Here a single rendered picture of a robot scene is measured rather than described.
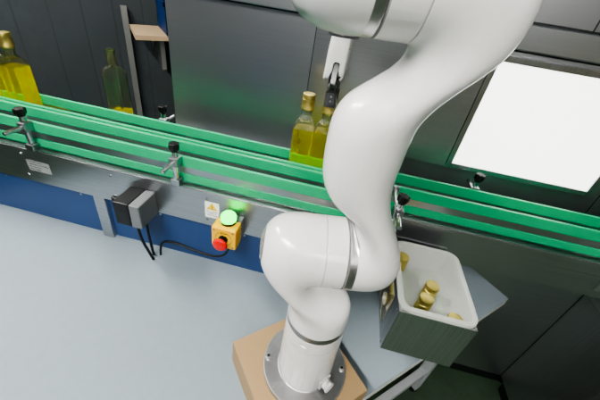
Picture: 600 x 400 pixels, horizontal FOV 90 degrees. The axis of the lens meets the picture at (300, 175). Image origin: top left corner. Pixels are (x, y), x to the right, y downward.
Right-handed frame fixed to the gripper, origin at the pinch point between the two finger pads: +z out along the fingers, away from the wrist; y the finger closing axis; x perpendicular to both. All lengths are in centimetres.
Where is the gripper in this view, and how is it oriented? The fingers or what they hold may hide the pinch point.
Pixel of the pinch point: (331, 96)
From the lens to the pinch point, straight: 82.7
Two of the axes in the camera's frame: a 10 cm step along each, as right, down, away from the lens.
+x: 9.7, 2.2, -1.1
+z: -1.3, 8.4, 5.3
